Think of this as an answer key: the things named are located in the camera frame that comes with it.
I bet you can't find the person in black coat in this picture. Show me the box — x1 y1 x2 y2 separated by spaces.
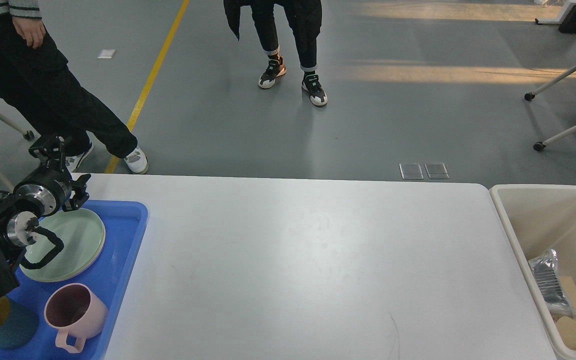
223 0 329 107

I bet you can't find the pink mug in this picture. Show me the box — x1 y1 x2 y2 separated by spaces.
43 283 109 354

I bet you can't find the teal yellow cup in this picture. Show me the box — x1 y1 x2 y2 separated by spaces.
0 296 39 350

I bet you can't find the person in grey sweater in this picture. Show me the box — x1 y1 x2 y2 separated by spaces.
0 0 149 174

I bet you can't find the aluminium foil tray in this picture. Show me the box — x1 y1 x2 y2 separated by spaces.
528 248 576 322

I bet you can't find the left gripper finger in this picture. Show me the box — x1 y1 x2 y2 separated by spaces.
28 134 72 173
62 173 92 212

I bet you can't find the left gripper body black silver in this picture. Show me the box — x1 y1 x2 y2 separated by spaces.
13 166 73 217

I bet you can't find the beige plastic bin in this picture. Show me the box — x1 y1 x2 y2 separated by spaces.
490 184 576 360

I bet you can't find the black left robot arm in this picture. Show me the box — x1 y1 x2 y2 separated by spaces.
0 135 90 298

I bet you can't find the clear floor plate left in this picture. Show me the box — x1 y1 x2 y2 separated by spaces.
398 162 425 180

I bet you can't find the blue plastic tray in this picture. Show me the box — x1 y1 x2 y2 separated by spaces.
0 200 149 360

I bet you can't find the clear floor plate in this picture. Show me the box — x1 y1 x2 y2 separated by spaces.
398 162 425 180
424 162 450 180

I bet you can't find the clear floor plate right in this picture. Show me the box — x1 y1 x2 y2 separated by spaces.
424 162 450 180

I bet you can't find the green plate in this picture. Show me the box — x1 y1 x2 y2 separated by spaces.
20 208 106 283

